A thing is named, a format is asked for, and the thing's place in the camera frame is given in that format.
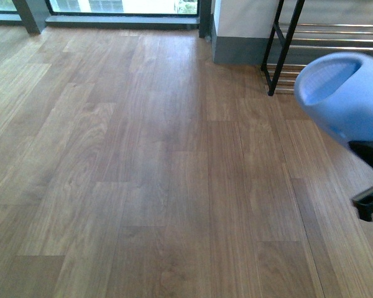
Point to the black metal shoe rack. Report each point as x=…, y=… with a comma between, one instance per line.
x=302, y=31

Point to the light blue slide sandal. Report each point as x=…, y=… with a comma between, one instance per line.
x=336, y=91

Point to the left floor window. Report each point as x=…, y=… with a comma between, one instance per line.
x=36, y=16

